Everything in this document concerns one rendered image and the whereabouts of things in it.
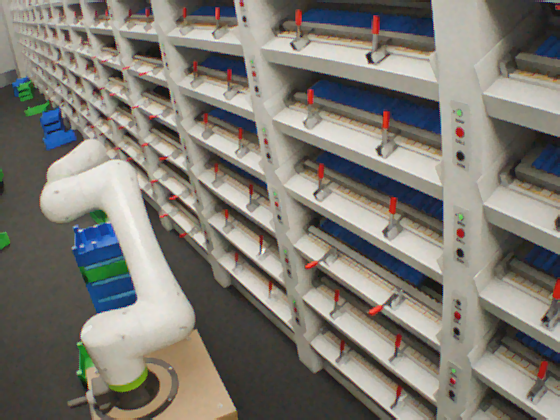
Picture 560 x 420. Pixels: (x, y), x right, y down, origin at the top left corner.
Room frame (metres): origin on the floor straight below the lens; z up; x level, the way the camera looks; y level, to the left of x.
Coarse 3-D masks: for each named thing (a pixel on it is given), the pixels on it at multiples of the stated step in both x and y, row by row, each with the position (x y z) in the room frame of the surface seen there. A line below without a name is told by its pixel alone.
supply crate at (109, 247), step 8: (104, 224) 1.92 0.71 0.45; (88, 232) 1.91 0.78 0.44; (104, 232) 1.92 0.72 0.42; (80, 240) 1.88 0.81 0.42; (88, 240) 1.90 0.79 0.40; (96, 240) 1.89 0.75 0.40; (104, 240) 1.88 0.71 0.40; (112, 240) 1.86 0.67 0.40; (72, 248) 1.71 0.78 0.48; (80, 248) 1.84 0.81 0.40; (88, 248) 1.83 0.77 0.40; (96, 248) 1.73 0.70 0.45; (104, 248) 1.73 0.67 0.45; (112, 248) 1.74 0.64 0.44; (120, 248) 1.75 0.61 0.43; (80, 256) 1.71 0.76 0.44; (88, 256) 1.72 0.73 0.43; (96, 256) 1.72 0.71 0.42; (104, 256) 1.73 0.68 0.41; (112, 256) 1.74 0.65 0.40; (80, 264) 1.71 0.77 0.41; (88, 264) 1.71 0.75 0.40
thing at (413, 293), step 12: (312, 228) 1.38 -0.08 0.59; (324, 240) 1.31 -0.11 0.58; (336, 240) 1.29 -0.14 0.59; (348, 252) 1.22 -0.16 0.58; (348, 264) 1.20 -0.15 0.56; (360, 264) 1.18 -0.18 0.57; (372, 264) 1.14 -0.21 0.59; (384, 276) 1.09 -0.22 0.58; (408, 288) 1.02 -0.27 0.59; (408, 300) 1.00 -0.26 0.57; (420, 300) 0.97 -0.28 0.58; (432, 300) 0.95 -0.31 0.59
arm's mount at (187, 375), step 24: (192, 336) 1.23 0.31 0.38; (168, 360) 1.14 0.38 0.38; (192, 360) 1.13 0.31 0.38; (168, 384) 1.05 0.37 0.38; (192, 384) 1.03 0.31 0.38; (216, 384) 1.02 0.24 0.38; (96, 408) 0.98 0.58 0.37; (144, 408) 0.97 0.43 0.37; (168, 408) 0.96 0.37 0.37; (192, 408) 0.95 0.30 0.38; (216, 408) 0.94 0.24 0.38
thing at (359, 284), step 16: (304, 224) 1.41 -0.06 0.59; (320, 224) 1.41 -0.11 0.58; (304, 240) 1.38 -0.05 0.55; (304, 256) 1.36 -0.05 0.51; (320, 256) 1.29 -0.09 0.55; (336, 272) 1.20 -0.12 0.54; (352, 272) 1.18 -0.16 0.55; (352, 288) 1.15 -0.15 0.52; (368, 288) 1.10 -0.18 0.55; (384, 288) 1.08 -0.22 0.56; (416, 288) 1.03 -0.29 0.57; (400, 320) 0.97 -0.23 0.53; (416, 320) 0.94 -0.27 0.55; (432, 320) 0.92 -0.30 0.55; (432, 336) 0.88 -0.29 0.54
